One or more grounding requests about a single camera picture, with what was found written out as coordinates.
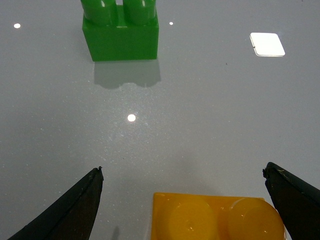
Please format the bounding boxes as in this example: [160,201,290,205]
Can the yellow two-stud toy block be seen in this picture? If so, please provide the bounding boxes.
[150,192,287,240]

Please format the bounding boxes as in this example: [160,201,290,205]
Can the green two-stud toy block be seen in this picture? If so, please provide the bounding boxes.
[81,0,159,62]

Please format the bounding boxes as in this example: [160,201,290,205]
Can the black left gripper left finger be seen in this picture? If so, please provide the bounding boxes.
[10,167,104,240]

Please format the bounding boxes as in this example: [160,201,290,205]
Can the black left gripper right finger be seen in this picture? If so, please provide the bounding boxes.
[262,162,320,240]

